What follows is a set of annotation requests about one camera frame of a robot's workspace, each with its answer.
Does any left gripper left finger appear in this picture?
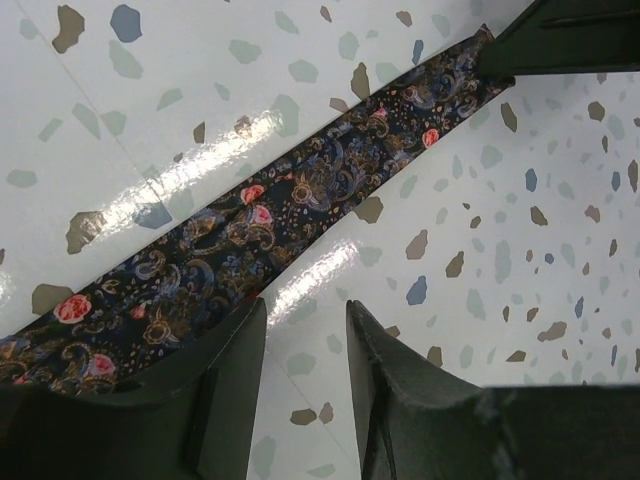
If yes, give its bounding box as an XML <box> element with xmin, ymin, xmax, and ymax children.
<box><xmin>1</xmin><ymin>297</ymin><xmax>267</xmax><ymax>479</ymax></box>

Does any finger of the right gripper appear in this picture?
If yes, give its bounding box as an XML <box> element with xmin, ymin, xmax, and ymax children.
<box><xmin>478</xmin><ymin>0</ymin><xmax>639</xmax><ymax>77</ymax></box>

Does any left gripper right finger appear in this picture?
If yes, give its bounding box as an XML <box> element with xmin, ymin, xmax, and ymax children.
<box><xmin>346</xmin><ymin>301</ymin><xmax>639</xmax><ymax>479</ymax></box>

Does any navy floral paisley tie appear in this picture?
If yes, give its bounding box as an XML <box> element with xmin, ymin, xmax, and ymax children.
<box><xmin>1</xmin><ymin>27</ymin><xmax>513</xmax><ymax>395</ymax></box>

